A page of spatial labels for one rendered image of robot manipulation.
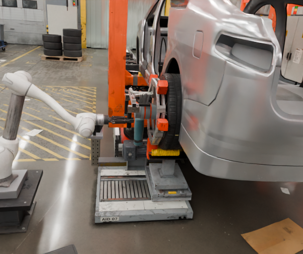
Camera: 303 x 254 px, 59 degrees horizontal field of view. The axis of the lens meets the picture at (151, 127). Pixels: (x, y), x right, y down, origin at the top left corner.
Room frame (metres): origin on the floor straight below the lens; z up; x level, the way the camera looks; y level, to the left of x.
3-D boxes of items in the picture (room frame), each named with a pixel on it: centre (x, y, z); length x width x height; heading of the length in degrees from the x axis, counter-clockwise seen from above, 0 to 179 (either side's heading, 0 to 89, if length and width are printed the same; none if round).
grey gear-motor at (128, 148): (2.52, 0.07, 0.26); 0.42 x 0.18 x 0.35; 100
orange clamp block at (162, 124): (1.92, -0.08, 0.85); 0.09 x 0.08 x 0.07; 10
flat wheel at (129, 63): (7.22, 0.73, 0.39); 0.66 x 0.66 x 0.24
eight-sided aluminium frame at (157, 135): (2.23, -0.02, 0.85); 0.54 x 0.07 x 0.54; 10
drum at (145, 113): (2.21, 0.05, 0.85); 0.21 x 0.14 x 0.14; 100
